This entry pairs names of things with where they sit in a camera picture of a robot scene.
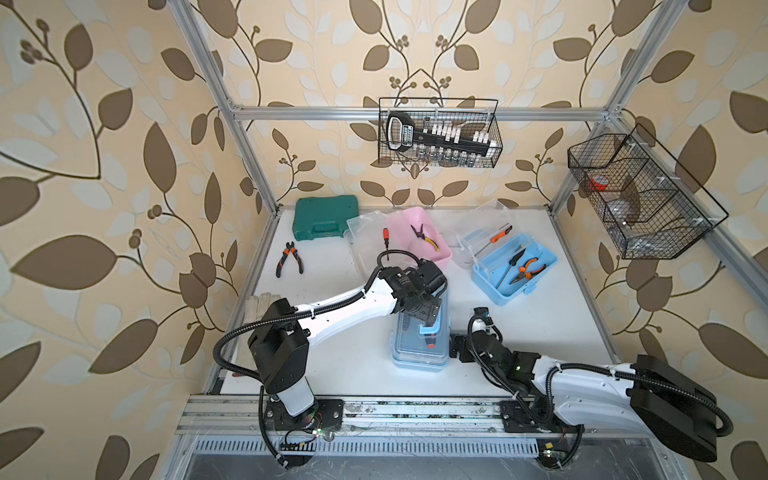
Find black socket wrench set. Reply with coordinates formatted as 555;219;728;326
378;110;503;158

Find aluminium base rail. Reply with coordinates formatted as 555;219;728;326
173;394;607;460

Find black wire basket centre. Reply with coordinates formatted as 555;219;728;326
377;96;503;169

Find black wire basket right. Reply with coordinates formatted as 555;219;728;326
568;124;729;260

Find yellow handled pliers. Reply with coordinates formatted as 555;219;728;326
411;224;441;252

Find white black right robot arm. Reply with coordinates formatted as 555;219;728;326
449;307;734;463

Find small red screwdriver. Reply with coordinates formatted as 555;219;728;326
382;227;390;260

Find aluminium frame post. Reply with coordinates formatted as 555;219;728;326
169;0;280;217

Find beige work glove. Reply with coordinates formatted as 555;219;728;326
232;293;281;370

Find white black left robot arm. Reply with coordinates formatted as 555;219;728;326
212;257;448;418

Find black wire basket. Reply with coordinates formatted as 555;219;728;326
377;96;503;169
568;124;729;260

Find orange black cutting pliers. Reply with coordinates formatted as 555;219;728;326
275;241;305;279

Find green plastic tool case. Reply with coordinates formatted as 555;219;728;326
292;195;359;241

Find orange black needle-nose pliers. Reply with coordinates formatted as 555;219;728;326
509;257;547;285

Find red tape roll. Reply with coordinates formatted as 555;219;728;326
588;175;610;192

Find pink open toolbox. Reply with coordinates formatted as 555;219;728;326
344;207;453;279

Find black yellow long screwdriver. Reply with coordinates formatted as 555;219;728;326
496;247;526;288

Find blue clear-lid toolbox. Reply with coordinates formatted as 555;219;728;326
389;292;451;371

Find orange handled flat screwdriver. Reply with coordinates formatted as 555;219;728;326
477;224;513;255

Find light blue open toolbox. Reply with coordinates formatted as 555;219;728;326
448;200;558;306

